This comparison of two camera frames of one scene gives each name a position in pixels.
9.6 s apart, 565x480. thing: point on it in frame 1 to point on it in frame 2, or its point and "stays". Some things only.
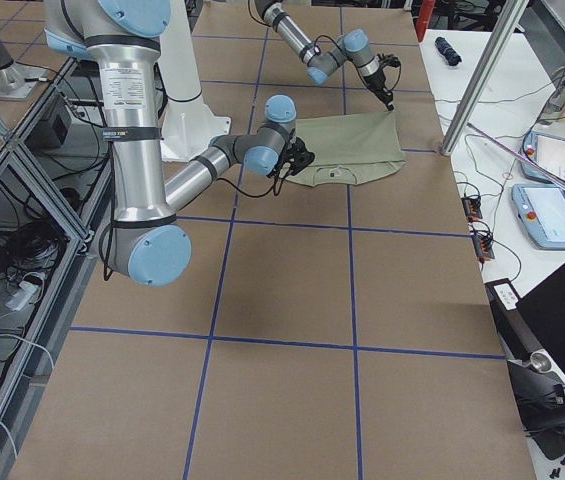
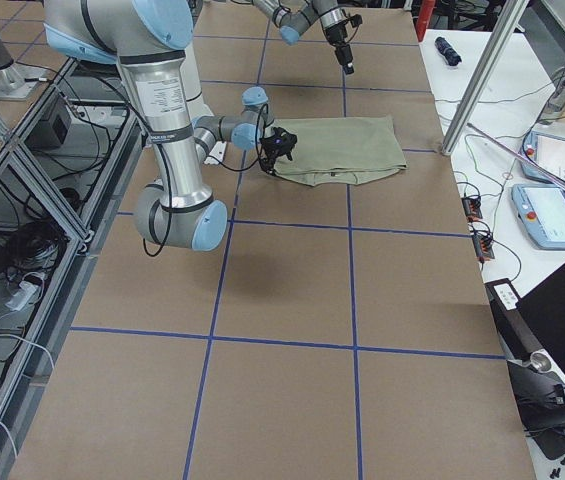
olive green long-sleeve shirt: (349, 149) stays
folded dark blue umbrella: (445, 50) stays
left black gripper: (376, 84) to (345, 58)
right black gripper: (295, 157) to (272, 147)
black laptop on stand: (552, 339) stays
